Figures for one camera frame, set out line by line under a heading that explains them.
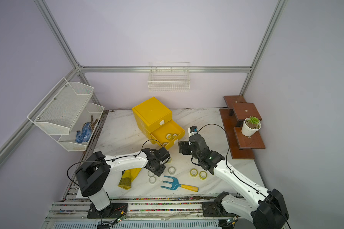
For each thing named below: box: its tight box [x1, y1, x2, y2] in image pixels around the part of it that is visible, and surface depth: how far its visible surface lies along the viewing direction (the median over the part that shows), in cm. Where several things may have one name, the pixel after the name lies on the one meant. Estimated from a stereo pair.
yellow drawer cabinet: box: [131, 96, 185, 150], surface depth 92 cm
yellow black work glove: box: [117, 167, 142, 190], surface depth 82 cm
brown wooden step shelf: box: [219, 95, 266, 160], surface depth 90 cm
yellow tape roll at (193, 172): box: [189, 168, 199, 178], surface depth 88 cm
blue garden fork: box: [160, 175, 199, 193], surface depth 83 cm
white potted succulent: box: [241, 115, 262, 137], surface depth 82 cm
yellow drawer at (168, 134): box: [150, 119, 186, 150], surface depth 95 cm
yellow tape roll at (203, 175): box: [199, 170, 208, 181], surface depth 87 cm
